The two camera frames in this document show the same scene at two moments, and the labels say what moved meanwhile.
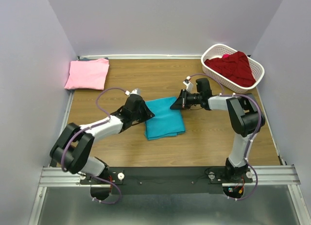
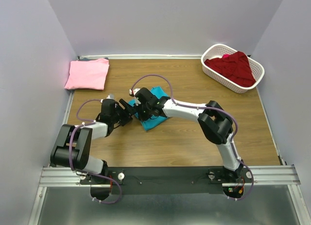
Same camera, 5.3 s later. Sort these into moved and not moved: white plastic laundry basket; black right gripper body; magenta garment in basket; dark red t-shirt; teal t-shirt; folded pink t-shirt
Moved: black right gripper body; teal t-shirt
Not moved: dark red t-shirt; magenta garment in basket; white plastic laundry basket; folded pink t-shirt
